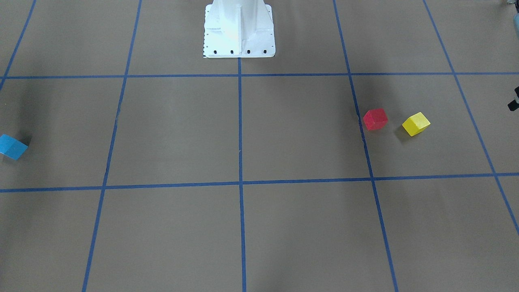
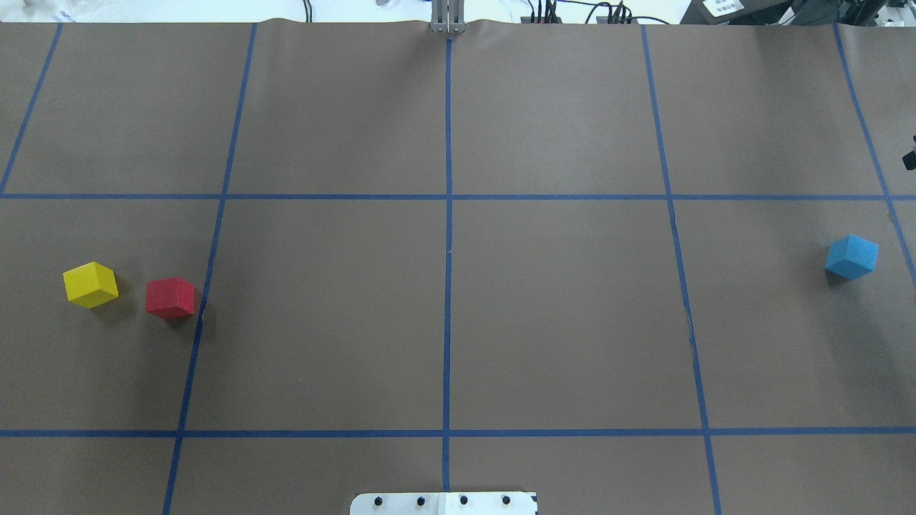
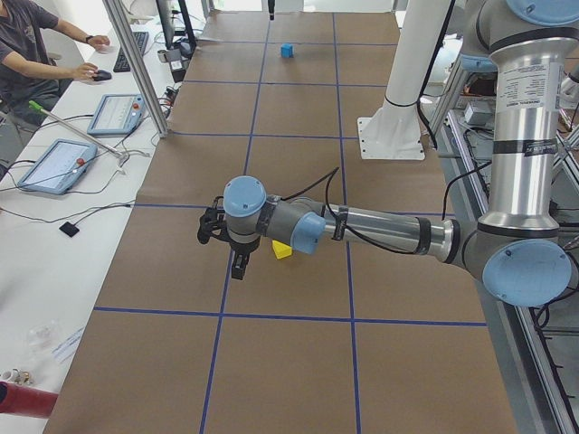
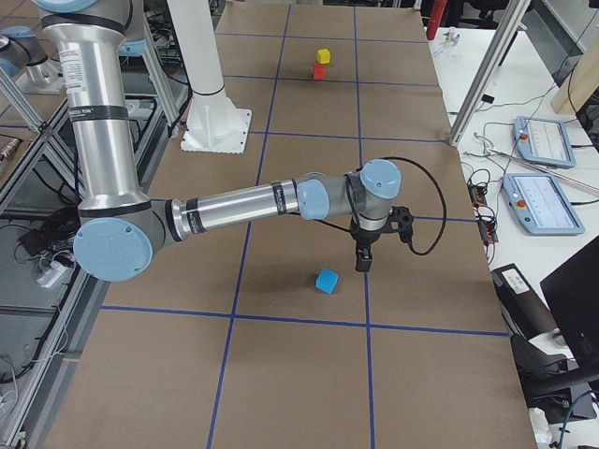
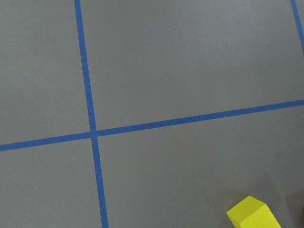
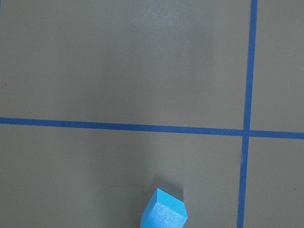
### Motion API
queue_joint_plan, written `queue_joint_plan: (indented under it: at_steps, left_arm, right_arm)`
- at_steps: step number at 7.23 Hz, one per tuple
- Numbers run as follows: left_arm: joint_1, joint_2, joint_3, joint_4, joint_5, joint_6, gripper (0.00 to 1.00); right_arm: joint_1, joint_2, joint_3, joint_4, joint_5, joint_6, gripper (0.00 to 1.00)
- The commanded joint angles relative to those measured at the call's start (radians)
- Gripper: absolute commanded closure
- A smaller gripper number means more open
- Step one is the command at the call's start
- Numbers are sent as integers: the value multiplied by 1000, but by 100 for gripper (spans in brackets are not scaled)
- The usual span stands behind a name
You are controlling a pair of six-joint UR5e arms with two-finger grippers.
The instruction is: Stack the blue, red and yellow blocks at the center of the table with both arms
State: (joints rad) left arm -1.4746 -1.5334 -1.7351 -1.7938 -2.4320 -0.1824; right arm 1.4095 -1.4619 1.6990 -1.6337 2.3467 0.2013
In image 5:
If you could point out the yellow wooden block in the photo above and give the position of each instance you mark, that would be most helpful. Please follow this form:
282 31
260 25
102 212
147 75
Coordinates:
252 213

